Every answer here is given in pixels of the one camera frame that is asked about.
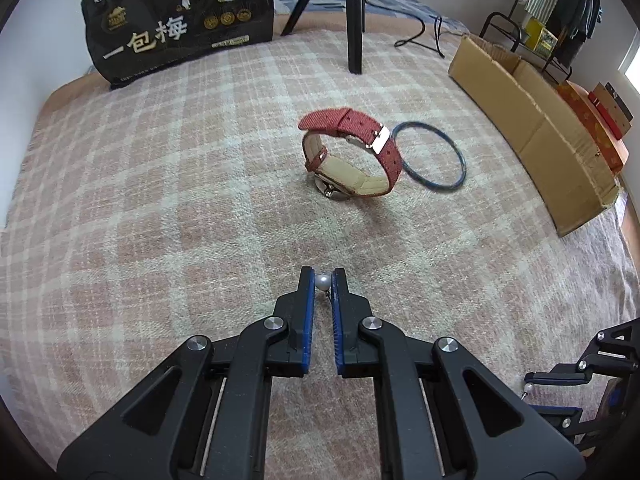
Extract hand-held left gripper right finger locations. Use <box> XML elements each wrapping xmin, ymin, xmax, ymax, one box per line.
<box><xmin>330</xmin><ymin>267</ymin><xmax>586</xmax><ymax>480</ymax></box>

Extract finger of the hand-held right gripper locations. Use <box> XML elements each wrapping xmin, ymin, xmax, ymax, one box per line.
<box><xmin>525</xmin><ymin>402</ymin><xmax>640</xmax><ymax>457</ymax></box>
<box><xmin>524</xmin><ymin>316</ymin><xmax>640</xmax><ymax>387</ymax></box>

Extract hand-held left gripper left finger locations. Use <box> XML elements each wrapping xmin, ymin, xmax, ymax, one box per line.
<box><xmin>57</xmin><ymin>266</ymin><xmax>317</xmax><ymax>480</ymax></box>

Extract cardboard box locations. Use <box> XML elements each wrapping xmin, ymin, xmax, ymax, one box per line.
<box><xmin>448</xmin><ymin>34</ymin><xmax>621</xmax><ymax>237</ymax></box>

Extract dark bangle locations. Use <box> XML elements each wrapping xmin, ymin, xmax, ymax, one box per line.
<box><xmin>391</xmin><ymin>120</ymin><xmax>467</xmax><ymax>192</ymax></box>

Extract orange patterned box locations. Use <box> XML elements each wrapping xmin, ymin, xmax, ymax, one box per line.
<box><xmin>555</xmin><ymin>80</ymin><xmax>628</xmax><ymax>176</ymax></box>

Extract red flat box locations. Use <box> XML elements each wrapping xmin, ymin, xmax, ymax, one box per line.
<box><xmin>587</xmin><ymin>82</ymin><xmax>635</xmax><ymax>141</ymax></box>

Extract black snack bag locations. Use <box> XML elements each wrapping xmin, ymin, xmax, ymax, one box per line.
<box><xmin>81</xmin><ymin>0</ymin><xmax>275</xmax><ymax>86</ymax></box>

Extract yellow box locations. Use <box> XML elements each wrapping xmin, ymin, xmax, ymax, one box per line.
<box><xmin>520</xmin><ymin>17</ymin><xmax>558</xmax><ymax>56</ymax></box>

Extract black clothes rack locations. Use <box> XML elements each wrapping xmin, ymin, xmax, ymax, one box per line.
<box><xmin>480</xmin><ymin>0</ymin><xmax>576</xmax><ymax>78</ymax></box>

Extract dark hanging clothes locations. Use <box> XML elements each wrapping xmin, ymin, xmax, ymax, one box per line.
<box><xmin>545</xmin><ymin>0</ymin><xmax>601</xmax><ymax>43</ymax></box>

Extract red strap wristwatch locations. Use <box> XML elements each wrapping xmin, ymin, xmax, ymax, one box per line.
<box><xmin>298</xmin><ymin>107</ymin><xmax>403</xmax><ymax>202</ymax></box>

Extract black power cable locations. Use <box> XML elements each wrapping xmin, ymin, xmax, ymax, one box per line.
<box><xmin>362</xmin><ymin>0</ymin><xmax>446</xmax><ymax>58</ymax></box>

